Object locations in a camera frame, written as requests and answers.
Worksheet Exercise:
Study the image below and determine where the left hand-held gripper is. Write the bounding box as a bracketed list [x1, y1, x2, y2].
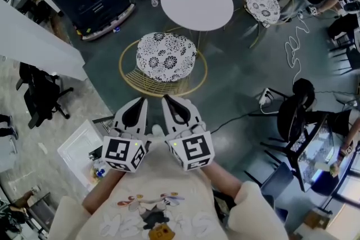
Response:
[101, 97, 152, 174]

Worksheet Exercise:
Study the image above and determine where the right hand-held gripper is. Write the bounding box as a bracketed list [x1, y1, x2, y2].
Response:
[161, 94, 216, 172]

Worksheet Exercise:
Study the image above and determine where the person's right forearm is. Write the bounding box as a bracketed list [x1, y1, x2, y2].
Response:
[201, 161, 244, 197]

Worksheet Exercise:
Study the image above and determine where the person's left forearm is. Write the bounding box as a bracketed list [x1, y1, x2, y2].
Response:
[82, 168, 124, 216]

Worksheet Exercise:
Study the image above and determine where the black office chair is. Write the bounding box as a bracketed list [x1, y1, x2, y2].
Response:
[15, 61, 74, 130]

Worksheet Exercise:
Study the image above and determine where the black mesh chair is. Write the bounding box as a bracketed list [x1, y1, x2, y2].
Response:
[260, 95, 307, 155]

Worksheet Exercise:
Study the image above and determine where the dark blue chair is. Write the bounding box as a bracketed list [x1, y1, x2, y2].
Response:
[244, 161, 295, 206]
[312, 174, 338, 196]

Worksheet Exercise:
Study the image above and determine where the round white table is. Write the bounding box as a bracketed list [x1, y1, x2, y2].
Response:
[160, 0, 235, 51]

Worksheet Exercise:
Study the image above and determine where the small black box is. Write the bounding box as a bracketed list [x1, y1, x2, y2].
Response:
[88, 147, 104, 161]

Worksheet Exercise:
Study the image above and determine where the white cart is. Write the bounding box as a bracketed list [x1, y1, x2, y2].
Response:
[57, 119, 113, 192]

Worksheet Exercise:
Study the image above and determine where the cream printed shirt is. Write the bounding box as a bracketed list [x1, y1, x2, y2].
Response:
[47, 143, 290, 240]

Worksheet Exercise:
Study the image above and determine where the floral black white seat cushion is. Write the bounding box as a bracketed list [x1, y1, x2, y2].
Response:
[244, 0, 281, 23]
[136, 32, 197, 83]

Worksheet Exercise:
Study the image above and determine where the white power strip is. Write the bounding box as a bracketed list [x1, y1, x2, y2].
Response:
[258, 87, 272, 106]

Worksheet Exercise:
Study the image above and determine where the black waist pouch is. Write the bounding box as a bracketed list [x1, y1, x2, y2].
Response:
[213, 191, 234, 220]

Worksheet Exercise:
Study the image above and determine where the white partition panel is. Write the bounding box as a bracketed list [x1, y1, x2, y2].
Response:
[0, 0, 88, 81]

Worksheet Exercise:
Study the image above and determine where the grey bench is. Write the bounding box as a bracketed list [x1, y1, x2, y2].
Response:
[26, 192, 57, 234]

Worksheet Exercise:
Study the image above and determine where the cardboard box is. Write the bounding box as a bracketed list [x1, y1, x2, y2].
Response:
[305, 210, 331, 230]

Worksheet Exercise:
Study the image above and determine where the steel wire rack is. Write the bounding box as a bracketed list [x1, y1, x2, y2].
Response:
[92, 115, 119, 135]

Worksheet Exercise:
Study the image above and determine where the black cable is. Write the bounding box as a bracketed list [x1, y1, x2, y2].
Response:
[210, 114, 279, 134]

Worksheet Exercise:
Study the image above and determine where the white cable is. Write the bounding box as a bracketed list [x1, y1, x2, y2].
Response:
[260, 18, 310, 115]

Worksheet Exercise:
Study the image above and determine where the black frame chair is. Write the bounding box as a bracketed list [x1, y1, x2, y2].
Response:
[327, 13, 360, 75]

